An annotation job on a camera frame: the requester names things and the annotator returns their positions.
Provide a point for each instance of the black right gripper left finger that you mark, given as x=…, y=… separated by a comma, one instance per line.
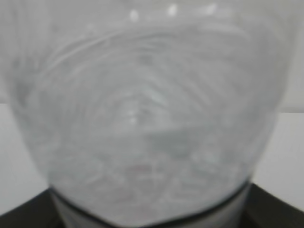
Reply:
x=39, y=212

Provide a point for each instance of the clear water bottle red label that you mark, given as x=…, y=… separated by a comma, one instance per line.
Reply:
x=147, y=113

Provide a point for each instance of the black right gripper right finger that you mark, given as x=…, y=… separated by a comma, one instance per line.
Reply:
x=263, y=210

